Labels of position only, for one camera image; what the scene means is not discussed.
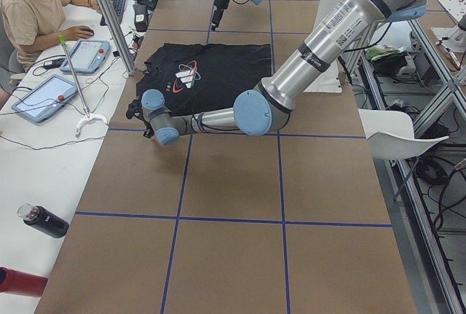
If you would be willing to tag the near blue teach pendant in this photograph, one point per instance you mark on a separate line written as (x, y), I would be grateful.
(46, 99)

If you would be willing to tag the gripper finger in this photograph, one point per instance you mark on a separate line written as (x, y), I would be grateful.
(215, 22)

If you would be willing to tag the black graphic t-shirt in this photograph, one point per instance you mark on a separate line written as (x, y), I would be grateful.
(195, 78)

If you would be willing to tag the black keyboard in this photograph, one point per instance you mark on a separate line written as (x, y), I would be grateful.
(119, 9)

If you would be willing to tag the far blue teach pendant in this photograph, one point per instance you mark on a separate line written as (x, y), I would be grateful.
(87, 55)

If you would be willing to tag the white reacher grabber stick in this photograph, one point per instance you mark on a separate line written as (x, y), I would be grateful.
(88, 115)

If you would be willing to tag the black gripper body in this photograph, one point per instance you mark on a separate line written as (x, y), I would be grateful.
(219, 2)

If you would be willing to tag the black water bottle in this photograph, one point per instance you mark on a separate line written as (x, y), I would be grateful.
(41, 219)

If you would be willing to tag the black computer mouse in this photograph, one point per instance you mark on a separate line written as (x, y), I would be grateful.
(88, 30)

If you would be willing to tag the blue teach pendant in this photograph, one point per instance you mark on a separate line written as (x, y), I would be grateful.
(87, 55)
(46, 99)

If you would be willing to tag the black device with label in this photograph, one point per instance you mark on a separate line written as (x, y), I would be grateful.
(141, 17)

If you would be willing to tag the red bottle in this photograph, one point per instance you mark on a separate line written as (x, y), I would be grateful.
(22, 283)

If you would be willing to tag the aluminium frame post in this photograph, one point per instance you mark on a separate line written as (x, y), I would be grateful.
(114, 26)

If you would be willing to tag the person in beige shirt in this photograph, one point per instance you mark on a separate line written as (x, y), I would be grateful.
(33, 26)

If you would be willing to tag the green white cloth bundle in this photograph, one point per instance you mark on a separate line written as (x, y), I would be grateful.
(378, 52)

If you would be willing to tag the white plastic chair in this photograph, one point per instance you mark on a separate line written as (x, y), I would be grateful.
(390, 135)

